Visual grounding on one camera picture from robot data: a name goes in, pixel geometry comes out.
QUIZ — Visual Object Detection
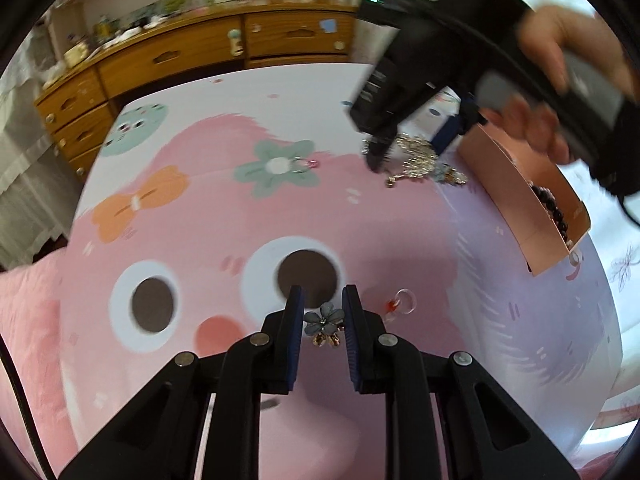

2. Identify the grey flower brooch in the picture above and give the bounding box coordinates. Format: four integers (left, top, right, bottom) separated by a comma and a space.
303, 302, 345, 348

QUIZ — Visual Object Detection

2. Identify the cartoon printed table mat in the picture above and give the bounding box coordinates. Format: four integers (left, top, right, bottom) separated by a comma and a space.
60, 64, 622, 456

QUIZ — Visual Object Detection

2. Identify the gold rhinestone hair clip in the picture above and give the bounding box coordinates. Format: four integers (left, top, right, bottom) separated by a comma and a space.
361, 133, 443, 188

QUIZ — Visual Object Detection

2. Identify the peach plastic tray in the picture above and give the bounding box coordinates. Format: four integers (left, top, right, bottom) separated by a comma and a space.
458, 124, 591, 275

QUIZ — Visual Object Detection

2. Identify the black bead bracelet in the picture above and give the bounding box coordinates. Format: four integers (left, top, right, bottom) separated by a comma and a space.
529, 184, 572, 248

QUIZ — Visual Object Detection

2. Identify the clear ring with red charm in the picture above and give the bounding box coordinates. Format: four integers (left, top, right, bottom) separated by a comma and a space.
383, 288, 418, 317

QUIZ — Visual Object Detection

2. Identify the wooden desk with drawers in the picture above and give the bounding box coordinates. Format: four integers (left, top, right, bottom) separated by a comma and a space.
35, 0, 356, 181

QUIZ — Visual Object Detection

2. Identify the small gold earring pair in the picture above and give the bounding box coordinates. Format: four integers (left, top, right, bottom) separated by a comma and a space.
431, 164, 469, 186

